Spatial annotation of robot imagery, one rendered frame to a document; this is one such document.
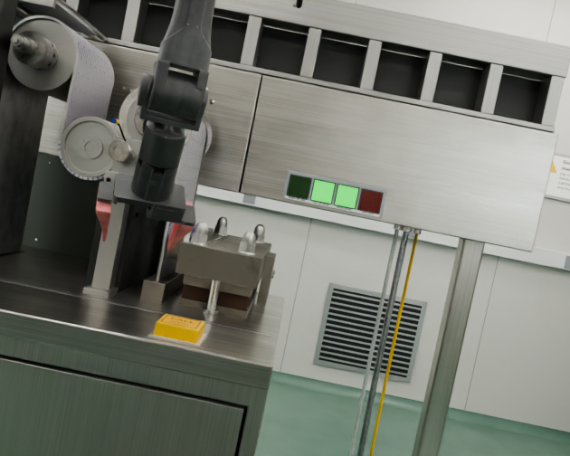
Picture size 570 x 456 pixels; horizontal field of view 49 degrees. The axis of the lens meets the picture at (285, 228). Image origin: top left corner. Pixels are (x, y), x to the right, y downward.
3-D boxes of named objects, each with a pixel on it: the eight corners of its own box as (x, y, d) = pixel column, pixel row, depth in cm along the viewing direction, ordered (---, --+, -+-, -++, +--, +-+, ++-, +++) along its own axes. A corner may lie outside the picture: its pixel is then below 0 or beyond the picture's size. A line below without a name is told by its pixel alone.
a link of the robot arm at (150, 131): (147, 126, 82) (190, 135, 84) (147, 103, 87) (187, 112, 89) (137, 170, 85) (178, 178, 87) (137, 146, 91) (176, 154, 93)
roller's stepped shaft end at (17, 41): (4, 46, 112) (6, 28, 112) (19, 53, 118) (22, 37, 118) (21, 50, 112) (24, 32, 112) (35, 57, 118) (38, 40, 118)
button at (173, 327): (152, 336, 98) (155, 321, 98) (162, 327, 105) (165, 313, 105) (195, 345, 98) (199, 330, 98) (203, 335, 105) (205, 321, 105)
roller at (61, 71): (1, 82, 125) (14, 12, 124) (51, 101, 150) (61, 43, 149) (70, 96, 124) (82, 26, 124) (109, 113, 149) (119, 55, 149)
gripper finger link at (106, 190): (90, 223, 96) (101, 172, 91) (137, 231, 99) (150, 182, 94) (87, 251, 91) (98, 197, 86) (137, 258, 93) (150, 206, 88)
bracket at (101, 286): (80, 294, 118) (110, 134, 117) (92, 289, 125) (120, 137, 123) (107, 299, 118) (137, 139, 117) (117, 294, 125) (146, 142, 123)
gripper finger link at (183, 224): (136, 231, 99) (149, 181, 94) (181, 239, 101) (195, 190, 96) (135, 258, 93) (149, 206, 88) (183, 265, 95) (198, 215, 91)
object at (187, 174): (163, 241, 125) (180, 149, 124) (185, 234, 148) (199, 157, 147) (165, 242, 125) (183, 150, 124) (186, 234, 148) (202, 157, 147)
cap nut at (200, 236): (187, 242, 122) (192, 220, 122) (191, 241, 126) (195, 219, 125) (205, 246, 122) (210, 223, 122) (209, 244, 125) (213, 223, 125)
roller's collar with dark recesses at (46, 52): (9, 61, 118) (14, 27, 118) (23, 67, 124) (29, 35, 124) (42, 67, 118) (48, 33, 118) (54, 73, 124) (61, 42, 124)
